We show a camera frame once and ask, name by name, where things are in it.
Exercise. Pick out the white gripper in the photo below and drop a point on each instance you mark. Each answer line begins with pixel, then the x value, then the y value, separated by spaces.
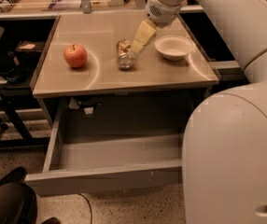
pixel 160 12

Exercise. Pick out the orange soda can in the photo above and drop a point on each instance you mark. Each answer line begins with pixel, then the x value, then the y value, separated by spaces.
pixel 124 61

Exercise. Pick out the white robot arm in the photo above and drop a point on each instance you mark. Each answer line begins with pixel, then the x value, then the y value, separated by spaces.
pixel 224 154

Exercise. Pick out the open grey top drawer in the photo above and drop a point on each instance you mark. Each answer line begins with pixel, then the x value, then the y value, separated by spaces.
pixel 106 152

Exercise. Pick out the white bowl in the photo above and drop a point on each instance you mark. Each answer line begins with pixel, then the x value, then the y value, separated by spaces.
pixel 173 47

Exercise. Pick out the grey metal cabinet desk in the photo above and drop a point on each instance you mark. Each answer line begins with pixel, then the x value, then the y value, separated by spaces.
pixel 99 33

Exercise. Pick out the red apple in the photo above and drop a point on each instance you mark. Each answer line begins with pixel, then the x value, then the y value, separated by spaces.
pixel 75 55

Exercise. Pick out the black box with label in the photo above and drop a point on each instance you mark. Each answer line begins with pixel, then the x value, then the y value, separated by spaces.
pixel 29 52

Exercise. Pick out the person's dark trouser leg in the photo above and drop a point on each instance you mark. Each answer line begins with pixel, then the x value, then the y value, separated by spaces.
pixel 18 204

